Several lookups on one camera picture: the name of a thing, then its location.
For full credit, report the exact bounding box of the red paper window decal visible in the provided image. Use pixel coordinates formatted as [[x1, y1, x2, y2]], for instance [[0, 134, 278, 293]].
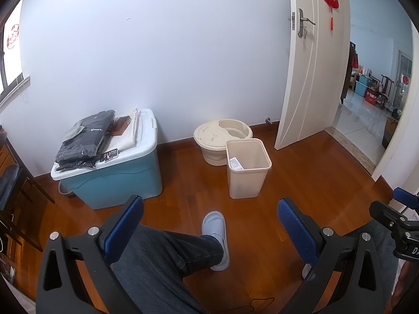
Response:
[[7, 23, 21, 50]]

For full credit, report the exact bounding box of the person's right forearm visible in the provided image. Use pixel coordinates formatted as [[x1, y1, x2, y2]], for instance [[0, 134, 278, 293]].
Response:
[[391, 262, 419, 314]]

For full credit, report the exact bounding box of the beige round lidded bucket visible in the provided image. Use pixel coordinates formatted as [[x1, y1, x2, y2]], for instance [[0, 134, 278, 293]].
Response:
[[193, 119, 253, 167]]

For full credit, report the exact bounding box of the white round object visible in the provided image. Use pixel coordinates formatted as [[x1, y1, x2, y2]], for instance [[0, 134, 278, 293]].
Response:
[[58, 181, 76, 197]]

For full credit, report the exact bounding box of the black clothing bundle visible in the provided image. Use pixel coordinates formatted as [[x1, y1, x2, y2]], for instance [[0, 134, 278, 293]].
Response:
[[55, 109, 117, 171]]

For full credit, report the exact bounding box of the dark wooden chair blue cushion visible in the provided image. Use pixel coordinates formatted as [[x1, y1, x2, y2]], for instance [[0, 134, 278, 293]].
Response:
[[0, 126, 56, 253]]

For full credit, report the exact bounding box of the white room door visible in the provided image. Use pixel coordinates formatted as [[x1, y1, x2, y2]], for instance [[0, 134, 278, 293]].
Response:
[[274, 0, 351, 151]]

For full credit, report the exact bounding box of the person's right leg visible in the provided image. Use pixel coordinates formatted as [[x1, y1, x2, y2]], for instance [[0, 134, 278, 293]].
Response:
[[327, 217, 400, 314]]

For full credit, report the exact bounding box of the silver door handle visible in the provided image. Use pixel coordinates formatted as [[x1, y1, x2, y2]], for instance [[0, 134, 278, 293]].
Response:
[[291, 7, 316, 39]]

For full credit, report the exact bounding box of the red plastic crate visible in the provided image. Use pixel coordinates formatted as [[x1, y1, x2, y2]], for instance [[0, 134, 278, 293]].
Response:
[[365, 88, 382, 106]]

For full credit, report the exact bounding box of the dark wooden coat stand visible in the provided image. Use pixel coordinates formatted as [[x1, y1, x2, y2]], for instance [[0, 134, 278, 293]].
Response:
[[340, 41, 358, 105]]

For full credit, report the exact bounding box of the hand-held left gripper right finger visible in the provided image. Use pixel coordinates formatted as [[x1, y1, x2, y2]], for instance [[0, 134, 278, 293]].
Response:
[[277, 198, 401, 314]]

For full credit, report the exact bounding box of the dark framed window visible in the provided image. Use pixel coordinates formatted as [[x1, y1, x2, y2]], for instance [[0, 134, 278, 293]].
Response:
[[0, 0, 31, 105]]

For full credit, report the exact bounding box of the blue plastic crate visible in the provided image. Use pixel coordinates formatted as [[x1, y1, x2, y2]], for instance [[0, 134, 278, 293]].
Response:
[[355, 74, 373, 97]]

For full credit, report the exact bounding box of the glass balcony door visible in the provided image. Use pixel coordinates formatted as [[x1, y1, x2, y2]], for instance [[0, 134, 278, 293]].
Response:
[[394, 49, 414, 112]]

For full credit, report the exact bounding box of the dark wooden armchair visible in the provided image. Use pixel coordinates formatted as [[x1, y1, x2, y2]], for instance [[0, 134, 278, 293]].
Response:
[[376, 75, 395, 110]]

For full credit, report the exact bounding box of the person's leg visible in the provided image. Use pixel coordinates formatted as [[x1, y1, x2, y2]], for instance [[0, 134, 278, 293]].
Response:
[[327, 217, 400, 314], [111, 224, 226, 314]]

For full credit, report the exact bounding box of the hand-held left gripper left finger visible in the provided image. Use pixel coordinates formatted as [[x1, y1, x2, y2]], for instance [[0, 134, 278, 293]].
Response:
[[35, 195, 145, 314]]

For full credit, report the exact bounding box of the person's left leg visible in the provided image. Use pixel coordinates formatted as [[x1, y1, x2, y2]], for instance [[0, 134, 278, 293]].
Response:
[[111, 224, 226, 314]]

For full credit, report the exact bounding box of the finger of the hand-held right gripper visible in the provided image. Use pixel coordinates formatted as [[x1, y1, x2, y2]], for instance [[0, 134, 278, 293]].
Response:
[[393, 187, 419, 210], [369, 200, 419, 233]]

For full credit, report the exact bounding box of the beige rectangular trash bin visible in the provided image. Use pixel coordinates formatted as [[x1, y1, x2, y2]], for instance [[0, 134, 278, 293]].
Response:
[[225, 138, 273, 199]]

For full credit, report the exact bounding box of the small dark card packet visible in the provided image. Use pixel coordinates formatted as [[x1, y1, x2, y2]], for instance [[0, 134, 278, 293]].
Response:
[[100, 149, 119, 163]]

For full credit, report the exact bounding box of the white folded cloth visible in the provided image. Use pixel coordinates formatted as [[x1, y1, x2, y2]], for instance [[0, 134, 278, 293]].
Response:
[[105, 106, 142, 153]]

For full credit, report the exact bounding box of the white slipper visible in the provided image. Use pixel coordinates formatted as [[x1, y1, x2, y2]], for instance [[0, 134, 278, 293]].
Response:
[[201, 211, 230, 271], [301, 263, 316, 281]]

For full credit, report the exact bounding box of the brown rectangular box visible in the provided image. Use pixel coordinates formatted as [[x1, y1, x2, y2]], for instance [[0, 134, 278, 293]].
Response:
[[112, 115, 132, 136]]

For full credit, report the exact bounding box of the black floor cable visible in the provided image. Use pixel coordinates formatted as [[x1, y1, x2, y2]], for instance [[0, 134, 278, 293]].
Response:
[[209, 297, 275, 314]]

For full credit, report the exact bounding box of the brown low cabinet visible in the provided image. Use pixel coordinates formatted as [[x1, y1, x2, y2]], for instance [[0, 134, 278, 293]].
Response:
[[382, 116, 399, 149]]

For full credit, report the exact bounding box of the blue storage box white lid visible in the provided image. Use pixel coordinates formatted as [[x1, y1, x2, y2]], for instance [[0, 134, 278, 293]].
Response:
[[51, 109, 163, 210]]

